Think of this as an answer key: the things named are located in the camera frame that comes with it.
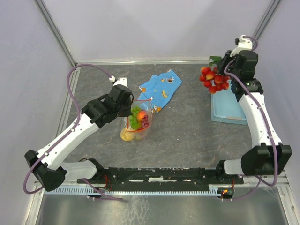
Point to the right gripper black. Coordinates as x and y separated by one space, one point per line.
225 59

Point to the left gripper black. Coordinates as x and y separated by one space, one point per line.
128 112

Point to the orange peach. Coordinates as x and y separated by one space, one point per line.
141 114

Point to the green grapes bunch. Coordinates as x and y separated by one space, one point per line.
134 122

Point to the red berry cluster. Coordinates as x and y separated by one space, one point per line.
211 78

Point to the clear zip bag orange zipper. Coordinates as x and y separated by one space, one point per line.
146 106

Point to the purple grapes bunch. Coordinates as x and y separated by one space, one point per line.
144 123

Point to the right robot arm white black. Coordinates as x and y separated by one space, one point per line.
268 155

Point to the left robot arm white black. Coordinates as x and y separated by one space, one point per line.
47 164

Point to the blue cartoon print cloth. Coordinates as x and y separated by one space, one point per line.
159 89

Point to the blue plastic basket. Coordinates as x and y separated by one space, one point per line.
226 109

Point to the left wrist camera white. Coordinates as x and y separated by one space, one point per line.
119 81

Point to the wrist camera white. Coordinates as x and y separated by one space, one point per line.
119 81
244 42

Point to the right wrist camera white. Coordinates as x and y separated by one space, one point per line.
244 42

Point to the aluminium frame rail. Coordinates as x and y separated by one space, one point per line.
149 61

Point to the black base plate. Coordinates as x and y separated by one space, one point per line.
162 179

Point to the light blue cable duct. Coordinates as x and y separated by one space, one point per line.
87 190

